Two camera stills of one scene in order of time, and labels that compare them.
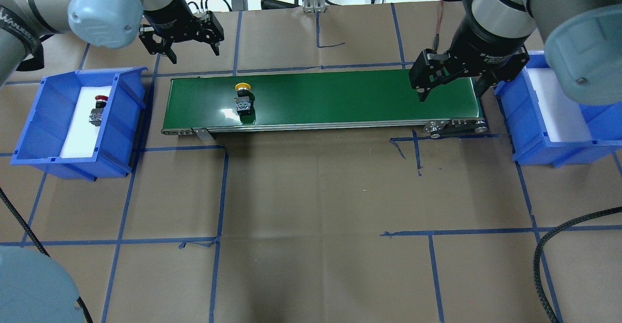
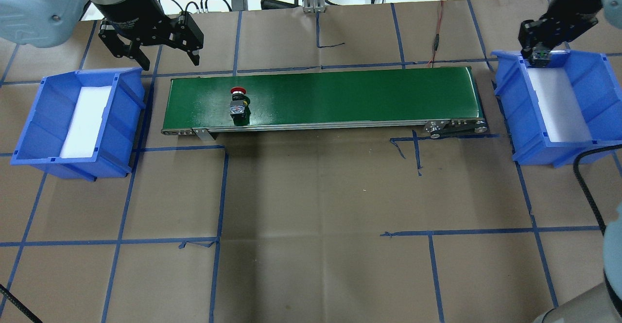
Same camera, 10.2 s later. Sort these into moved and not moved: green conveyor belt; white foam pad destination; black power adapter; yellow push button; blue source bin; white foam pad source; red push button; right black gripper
Moved: right black gripper; yellow push button; red push button
Not moved: black power adapter; white foam pad destination; white foam pad source; green conveyor belt; blue source bin
